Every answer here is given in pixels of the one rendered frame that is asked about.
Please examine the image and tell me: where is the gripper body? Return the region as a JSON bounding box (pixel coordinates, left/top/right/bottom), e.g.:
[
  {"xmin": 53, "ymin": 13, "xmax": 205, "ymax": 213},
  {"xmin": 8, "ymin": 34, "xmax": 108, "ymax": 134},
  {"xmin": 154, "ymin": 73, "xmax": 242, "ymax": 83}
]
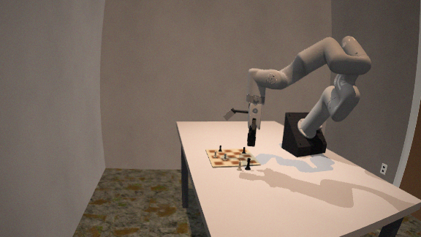
[{"xmin": 247, "ymin": 102, "xmax": 265, "ymax": 130}]

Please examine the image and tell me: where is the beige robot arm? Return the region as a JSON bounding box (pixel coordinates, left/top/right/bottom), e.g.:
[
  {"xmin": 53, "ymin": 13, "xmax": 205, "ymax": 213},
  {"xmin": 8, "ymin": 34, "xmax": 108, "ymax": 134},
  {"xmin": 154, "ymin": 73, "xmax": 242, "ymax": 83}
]
[{"xmin": 246, "ymin": 36, "xmax": 371, "ymax": 138}]

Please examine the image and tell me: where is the brown and cream chessboard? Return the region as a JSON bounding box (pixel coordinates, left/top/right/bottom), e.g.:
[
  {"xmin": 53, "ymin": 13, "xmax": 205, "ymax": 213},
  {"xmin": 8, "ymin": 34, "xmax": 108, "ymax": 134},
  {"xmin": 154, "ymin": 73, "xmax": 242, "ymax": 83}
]
[{"xmin": 206, "ymin": 148, "xmax": 261, "ymax": 168}]

